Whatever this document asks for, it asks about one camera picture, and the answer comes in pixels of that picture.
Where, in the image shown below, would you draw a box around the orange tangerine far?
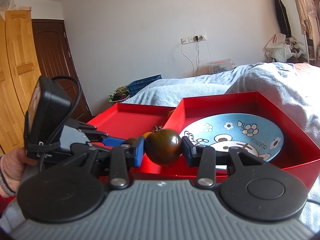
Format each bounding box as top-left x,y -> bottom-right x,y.
167,109 -> 175,119

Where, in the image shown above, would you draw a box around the red box with plate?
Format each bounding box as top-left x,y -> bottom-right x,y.
130,91 -> 320,193

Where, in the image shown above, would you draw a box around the black camera cable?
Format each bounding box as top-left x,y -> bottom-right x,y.
37,75 -> 83,173

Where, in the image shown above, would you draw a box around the blue plastic crate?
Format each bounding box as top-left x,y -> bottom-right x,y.
127,74 -> 162,97

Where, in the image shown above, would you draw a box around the wooden wardrobe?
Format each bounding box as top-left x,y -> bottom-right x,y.
1,7 -> 41,154

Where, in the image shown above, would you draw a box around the clear plastic storage box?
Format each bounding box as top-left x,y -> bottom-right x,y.
207,59 -> 235,74

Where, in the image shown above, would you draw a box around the white shopping bag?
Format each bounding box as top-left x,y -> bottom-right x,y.
266,33 -> 286,51

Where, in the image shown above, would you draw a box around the white charger cables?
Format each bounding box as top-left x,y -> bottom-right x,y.
180,38 -> 213,77

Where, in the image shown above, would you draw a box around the dark brown door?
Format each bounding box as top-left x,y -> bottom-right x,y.
31,19 -> 92,122

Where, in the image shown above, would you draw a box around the blue tiger plate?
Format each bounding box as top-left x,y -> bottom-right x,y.
180,113 -> 284,161

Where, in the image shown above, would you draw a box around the black camera box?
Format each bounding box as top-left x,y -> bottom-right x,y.
23,76 -> 72,160

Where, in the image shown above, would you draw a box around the light blue blanket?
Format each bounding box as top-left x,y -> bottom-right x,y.
122,62 -> 320,233

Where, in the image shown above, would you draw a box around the hanging clothes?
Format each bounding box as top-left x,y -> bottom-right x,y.
274,0 -> 319,67

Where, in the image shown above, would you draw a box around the person left hand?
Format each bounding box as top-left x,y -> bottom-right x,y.
1,147 -> 37,192

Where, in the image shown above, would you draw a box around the yellow orange near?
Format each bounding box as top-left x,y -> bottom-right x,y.
143,132 -> 152,139

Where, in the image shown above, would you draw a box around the white wall socket strip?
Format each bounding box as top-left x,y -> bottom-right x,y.
181,34 -> 206,45

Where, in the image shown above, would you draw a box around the dark brown tomato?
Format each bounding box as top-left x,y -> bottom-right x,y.
144,126 -> 182,166

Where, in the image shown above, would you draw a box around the red box with fruits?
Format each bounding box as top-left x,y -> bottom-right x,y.
88,103 -> 175,139

